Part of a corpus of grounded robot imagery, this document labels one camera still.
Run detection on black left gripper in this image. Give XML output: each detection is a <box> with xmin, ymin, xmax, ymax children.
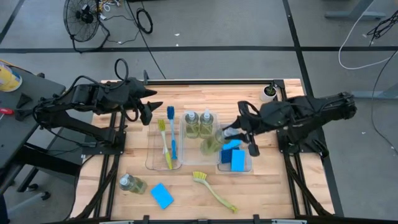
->
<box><xmin>124</xmin><ymin>77</ymin><xmax>164</xmax><ymax>126</ymax></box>

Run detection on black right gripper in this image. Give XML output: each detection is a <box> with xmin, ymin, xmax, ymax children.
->
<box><xmin>228</xmin><ymin>101</ymin><xmax>295</xmax><ymax>157</ymax></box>

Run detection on light blue sponge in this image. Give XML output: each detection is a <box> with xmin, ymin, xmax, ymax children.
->
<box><xmin>231</xmin><ymin>149</ymin><xmax>246</xmax><ymax>172</ymax></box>
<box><xmin>150</xmin><ymin>182</ymin><xmax>175</xmax><ymax>210</ymax></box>
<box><xmin>221</xmin><ymin>139</ymin><xmax>243</xmax><ymax>151</ymax></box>

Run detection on clear green dish soap bottle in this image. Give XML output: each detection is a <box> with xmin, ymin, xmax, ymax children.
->
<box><xmin>185</xmin><ymin>110</ymin><xmax>200</xmax><ymax>139</ymax></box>
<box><xmin>119</xmin><ymin>173</ymin><xmax>148</xmax><ymax>195</ymax></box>
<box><xmin>200</xmin><ymin>126</ymin><xmax>239</xmax><ymax>157</ymax></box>
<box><xmin>199</xmin><ymin>107</ymin><xmax>215</xmax><ymax>140</ymax></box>

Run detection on blue dish brush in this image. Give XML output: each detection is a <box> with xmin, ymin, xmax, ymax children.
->
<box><xmin>166</xmin><ymin>105</ymin><xmax>178</xmax><ymax>161</ymax></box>

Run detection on clear low plastic bin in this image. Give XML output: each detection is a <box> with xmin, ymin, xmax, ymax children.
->
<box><xmin>216</xmin><ymin>123</ymin><xmax>252</xmax><ymax>173</ymax></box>

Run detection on white pot with small plant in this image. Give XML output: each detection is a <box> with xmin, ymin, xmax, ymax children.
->
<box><xmin>259</xmin><ymin>83</ymin><xmax>278</xmax><ymax>103</ymax></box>

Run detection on clear tall plastic bin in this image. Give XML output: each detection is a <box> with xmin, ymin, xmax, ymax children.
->
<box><xmin>179</xmin><ymin>111</ymin><xmax>221</xmax><ymax>166</ymax></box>

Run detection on clear shallow plastic tray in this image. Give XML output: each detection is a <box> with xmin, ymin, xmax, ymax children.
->
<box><xmin>145</xmin><ymin>123</ymin><xmax>183</xmax><ymax>171</ymax></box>

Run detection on black floor fan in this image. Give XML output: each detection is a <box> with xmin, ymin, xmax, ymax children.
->
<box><xmin>63</xmin><ymin>0</ymin><xmax>110</xmax><ymax>53</ymax></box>

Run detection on black triangular part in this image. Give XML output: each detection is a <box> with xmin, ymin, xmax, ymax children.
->
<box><xmin>16</xmin><ymin>92</ymin><xmax>34</xmax><ymax>109</ymax></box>
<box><xmin>14</xmin><ymin>108</ymin><xmax>36</xmax><ymax>122</ymax></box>

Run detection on black side table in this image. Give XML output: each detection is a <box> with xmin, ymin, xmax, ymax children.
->
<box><xmin>0</xmin><ymin>60</ymin><xmax>83</xmax><ymax>203</ymax></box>

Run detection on yellow and white roll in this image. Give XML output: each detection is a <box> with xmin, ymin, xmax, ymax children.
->
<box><xmin>0</xmin><ymin>61</ymin><xmax>23</xmax><ymax>93</ymax></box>

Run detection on grey desk foot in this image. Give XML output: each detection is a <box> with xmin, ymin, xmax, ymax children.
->
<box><xmin>325</xmin><ymin>0</ymin><xmax>386</xmax><ymax>19</ymax></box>

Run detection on black floor cable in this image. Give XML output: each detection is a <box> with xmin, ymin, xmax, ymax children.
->
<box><xmin>126</xmin><ymin>0</ymin><xmax>167</xmax><ymax>80</ymax></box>
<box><xmin>371</xmin><ymin>51</ymin><xmax>398</xmax><ymax>155</ymax></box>

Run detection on black coiled cable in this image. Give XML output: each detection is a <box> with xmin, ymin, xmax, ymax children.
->
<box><xmin>136</xmin><ymin>7</ymin><xmax>154</xmax><ymax>35</ymax></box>

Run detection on white cords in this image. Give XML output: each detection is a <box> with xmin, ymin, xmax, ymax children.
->
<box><xmin>98</xmin><ymin>0</ymin><xmax>121</xmax><ymax>12</ymax></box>

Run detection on white floor cable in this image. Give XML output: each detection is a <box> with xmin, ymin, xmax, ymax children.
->
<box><xmin>338</xmin><ymin>0</ymin><xmax>398</xmax><ymax>70</ymax></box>

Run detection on black cable bundle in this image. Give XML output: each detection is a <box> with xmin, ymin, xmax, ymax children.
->
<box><xmin>366</xmin><ymin>11</ymin><xmax>398</xmax><ymax>40</ymax></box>

